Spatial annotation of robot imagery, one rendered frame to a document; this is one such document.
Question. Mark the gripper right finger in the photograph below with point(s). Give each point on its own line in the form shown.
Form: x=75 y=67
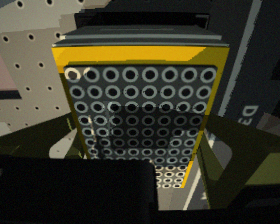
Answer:
x=255 y=160

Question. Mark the tip rack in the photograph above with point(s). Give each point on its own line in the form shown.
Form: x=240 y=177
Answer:
x=142 y=92

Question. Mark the black rectangular pad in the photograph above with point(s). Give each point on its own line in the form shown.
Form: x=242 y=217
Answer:
x=142 y=18

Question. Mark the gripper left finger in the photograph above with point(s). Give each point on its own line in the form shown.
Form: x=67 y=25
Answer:
x=35 y=141

